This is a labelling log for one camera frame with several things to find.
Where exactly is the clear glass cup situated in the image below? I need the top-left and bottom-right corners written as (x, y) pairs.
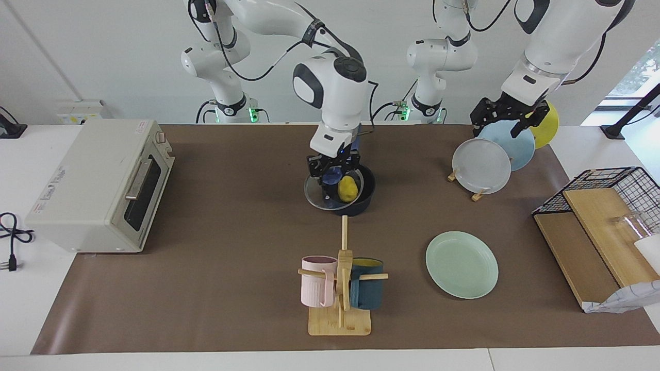
top-left (611, 211), bottom-right (651, 242)

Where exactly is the light blue plate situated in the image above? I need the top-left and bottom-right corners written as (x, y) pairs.
top-left (480, 120), bottom-right (536, 172)

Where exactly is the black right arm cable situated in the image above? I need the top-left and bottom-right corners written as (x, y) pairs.
top-left (188, 0), bottom-right (380, 136)

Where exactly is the wooden mug rack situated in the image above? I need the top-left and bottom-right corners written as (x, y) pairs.
top-left (298, 215), bottom-right (389, 336)

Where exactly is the white cup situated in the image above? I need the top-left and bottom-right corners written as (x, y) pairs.
top-left (634, 234), bottom-right (660, 274)

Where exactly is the pink ribbed mug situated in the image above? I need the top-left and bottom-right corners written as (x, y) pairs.
top-left (301, 256), bottom-right (338, 308)

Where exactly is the white checked cloth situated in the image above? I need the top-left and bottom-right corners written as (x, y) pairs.
top-left (583, 280), bottom-right (660, 314)

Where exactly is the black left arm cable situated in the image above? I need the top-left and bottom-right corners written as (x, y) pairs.
top-left (563, 31), bottom-right (610, 86)

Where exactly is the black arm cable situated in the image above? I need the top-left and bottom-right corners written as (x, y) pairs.
top-left (188, 0), bottom-right (380, 136)
top-left (563, 31), bottom-right (610, 86)

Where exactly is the dark blue pot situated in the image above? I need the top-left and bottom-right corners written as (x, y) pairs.
top-left (325, 133), bottom-right (376, 217)

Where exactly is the wooden plate rack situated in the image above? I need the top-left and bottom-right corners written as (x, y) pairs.
top-left (447, 167), bottom-right (488, 202)

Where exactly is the black clamp base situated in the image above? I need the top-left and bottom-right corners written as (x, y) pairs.
top-left (0, 107), bottom-right (27, 139)

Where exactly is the grey plate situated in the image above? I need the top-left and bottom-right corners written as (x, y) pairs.
top-left (452, 138), bottom-right (512, 195)

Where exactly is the black wire basket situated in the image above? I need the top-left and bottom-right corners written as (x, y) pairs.
top-left (532, 166), bottom-right (660, 238)

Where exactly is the black power cable with plug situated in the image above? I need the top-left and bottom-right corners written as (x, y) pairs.
top-left (0, 212), bottom-right (36, 272)

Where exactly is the white toaster oven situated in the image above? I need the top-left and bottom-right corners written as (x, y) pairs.
top-left (25, 120), bottom-right (176, 254)

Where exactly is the white wall outlet box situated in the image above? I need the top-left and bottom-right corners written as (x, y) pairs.
top-left (56, 100), bottom-right (106, 125)

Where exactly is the light wooden shelf board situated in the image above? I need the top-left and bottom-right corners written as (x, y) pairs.
top-left (563, 188), bottom-right (660, 288)

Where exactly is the brown table mat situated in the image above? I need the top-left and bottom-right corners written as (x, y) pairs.
top-left (31, 124), bottom-right (660, 355)

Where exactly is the glass lid with blue knob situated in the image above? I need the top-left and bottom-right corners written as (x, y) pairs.
top-left (304, 167), bottom-right (365, 211)

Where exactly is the brown wooden base board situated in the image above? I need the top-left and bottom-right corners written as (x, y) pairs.
top-left (534, 212), bottom-right (619, 310)

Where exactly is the dark teal mug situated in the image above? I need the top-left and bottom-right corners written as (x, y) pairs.
top-left (350, 258), bottom-right (384, 310)

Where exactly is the yellow plate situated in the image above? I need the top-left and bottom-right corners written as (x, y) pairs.
top-left (529, 102), bottom-right (559, 150)

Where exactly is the black angled stand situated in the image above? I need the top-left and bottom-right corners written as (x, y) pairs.
top-left (601, 82), bottom-right (660, 140)

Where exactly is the pale green plate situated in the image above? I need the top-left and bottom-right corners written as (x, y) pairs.
top-left (425, 231), bottom-right (499, 299)

